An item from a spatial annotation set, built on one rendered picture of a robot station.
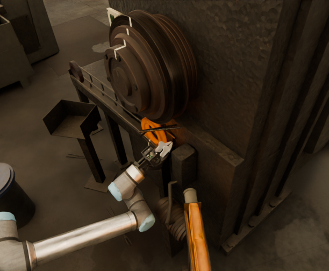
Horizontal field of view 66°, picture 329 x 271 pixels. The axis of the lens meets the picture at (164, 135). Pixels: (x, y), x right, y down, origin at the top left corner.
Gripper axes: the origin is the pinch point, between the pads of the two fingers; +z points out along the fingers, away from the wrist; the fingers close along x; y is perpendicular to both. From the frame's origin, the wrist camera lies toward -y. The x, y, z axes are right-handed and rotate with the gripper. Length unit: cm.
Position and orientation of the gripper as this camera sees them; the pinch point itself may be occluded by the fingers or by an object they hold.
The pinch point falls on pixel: (170, 144)
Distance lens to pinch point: 127.2
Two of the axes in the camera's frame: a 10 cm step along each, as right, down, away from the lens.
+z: 7.3, -6.6, 1.6
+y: -3.1, -5.3, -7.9
